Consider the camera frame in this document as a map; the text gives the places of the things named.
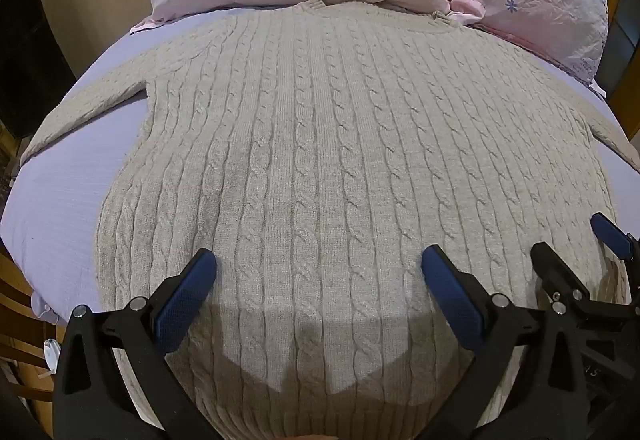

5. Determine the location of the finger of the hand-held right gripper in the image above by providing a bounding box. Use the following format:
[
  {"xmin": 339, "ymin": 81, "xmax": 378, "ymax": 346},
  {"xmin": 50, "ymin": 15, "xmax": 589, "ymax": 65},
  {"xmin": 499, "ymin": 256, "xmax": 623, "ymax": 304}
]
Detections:
[
  {"xmin": 589, "ymin": 212, "xmax": 640, "ymax": 271},
  {"xmin": 530, "ymin": 242, "xmax": 594, "ymax": 318}
]

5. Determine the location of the lavender bed sheet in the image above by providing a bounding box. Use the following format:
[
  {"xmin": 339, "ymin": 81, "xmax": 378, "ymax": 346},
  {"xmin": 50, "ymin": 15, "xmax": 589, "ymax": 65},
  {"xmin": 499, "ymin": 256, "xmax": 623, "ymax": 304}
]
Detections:
[{"xmin": 0, "ymin": 7, "xmax": 608, "ymax": 327}]

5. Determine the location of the wooden chair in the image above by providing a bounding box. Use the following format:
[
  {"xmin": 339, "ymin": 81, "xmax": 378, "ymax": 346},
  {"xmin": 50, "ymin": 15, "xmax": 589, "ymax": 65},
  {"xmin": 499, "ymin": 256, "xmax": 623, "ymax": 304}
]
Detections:
[{"xmin": 0, "ymin": 240, "xmax": 62, "ymax": 403}]

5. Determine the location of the dark cabinet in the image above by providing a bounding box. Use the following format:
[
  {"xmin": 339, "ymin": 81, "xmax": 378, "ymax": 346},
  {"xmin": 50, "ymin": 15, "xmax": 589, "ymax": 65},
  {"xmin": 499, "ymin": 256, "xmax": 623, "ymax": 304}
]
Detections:
[{"xmin": 0, "ymin": 0, "xmax": 78, "ymax": 138}]

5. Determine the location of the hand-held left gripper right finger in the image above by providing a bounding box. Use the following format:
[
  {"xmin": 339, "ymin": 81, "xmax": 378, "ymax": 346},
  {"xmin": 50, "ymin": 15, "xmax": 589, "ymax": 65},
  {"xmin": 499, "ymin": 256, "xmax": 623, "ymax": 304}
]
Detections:
[{"xmin": 421, "ymin": 244, "xmax": 595, "ymax": 440}]

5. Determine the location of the beige cable knit sweater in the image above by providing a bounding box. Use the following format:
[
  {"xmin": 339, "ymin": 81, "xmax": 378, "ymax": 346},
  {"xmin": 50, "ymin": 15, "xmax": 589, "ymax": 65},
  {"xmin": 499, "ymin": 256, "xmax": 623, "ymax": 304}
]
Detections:
[{"xmin": 20, "ymin": 0, "xmax": 640, "ymax": 440}]

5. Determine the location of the small white object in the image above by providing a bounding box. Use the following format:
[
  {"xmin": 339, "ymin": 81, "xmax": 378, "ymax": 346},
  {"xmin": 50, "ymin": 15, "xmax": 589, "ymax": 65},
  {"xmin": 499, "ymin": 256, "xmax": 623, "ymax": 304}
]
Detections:
[{"xmin": 44, "ymin": 339, "xmax": 59, "ymax": 377}]

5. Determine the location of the wooden bed frame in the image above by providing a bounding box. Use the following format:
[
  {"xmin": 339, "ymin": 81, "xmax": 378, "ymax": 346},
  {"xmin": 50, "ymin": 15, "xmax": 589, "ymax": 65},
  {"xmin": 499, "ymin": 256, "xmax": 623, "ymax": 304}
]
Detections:
[{"xmin": 606, "ymin": 0, "xmax": 640, "ymax": 141}]

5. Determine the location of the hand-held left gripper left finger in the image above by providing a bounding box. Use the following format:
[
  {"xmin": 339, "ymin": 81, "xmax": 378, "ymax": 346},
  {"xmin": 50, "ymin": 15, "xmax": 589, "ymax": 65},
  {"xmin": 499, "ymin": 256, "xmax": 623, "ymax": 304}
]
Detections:
[{"xmin": 52, "ymin": 247, "xmax": 221, "ymax": 440}]

